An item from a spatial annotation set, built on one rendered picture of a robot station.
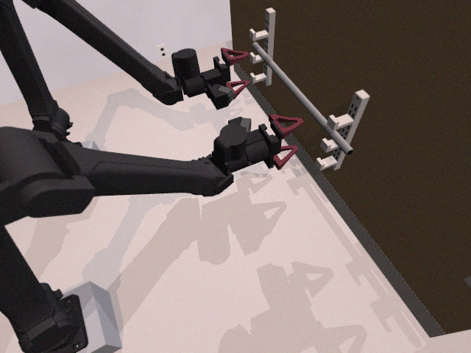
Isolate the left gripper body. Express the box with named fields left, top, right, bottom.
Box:
left=199, top=52, right=231, bottom=87

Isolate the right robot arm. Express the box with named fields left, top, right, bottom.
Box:
left=0, top=117, right=264, bottom=353

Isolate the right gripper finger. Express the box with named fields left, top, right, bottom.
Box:
left=269, top=114, right=304, bottom=139
left=274, top=145, right=299, bottom=170

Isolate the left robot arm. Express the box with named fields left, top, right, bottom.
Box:
left=0, top=0, right=234, bottom=143

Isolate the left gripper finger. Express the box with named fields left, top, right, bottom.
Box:
left=226, top=80, right=250, bottom=99
left=221, top=48, right=249, bottom=66

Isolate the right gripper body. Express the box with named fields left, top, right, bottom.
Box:
left=246, top=121, right=283, bottom=169

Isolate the dark brown wall panel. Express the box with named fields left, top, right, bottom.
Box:
left=230, top=0, right=471, bottom=338

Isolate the grey metal tube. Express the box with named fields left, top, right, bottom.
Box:
left=252, top=42, right=354, bottom=156

